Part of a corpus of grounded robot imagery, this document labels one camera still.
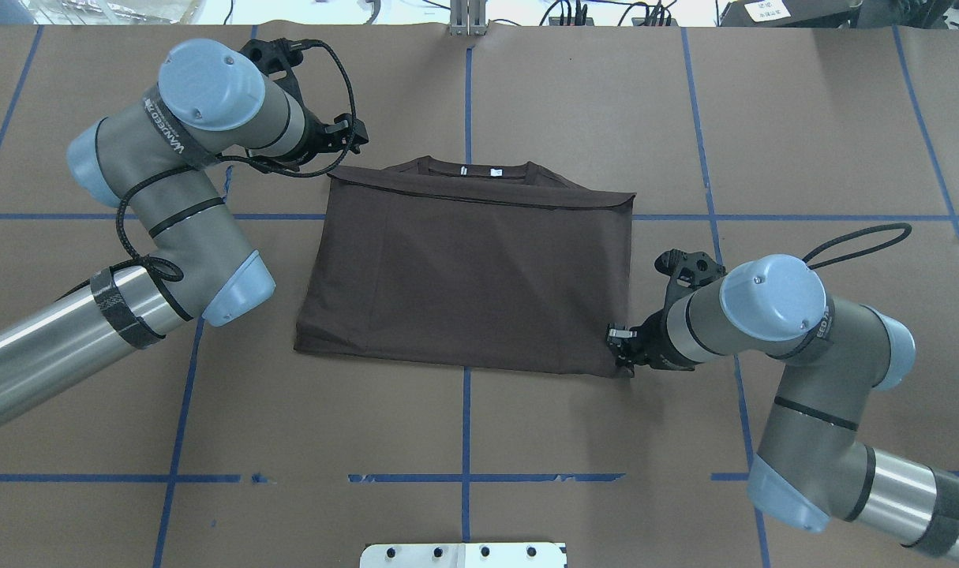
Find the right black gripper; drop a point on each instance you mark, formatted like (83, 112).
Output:
(659, 338)

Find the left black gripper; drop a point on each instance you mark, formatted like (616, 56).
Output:
(316, 133)

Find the dark brown t-shirt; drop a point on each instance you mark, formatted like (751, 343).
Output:
(495, 267)

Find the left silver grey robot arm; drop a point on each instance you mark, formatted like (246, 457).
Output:
(284, 107)

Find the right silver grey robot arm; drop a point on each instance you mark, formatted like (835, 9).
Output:
(810, 466)

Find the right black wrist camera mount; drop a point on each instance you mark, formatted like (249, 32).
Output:
(687, 272)

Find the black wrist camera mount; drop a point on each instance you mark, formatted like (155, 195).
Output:
(687, 272)
(279, 56)

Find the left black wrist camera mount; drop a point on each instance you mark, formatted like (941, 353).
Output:
(279, 56)

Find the white metal camera stand base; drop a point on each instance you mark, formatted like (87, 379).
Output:
(489, 554)

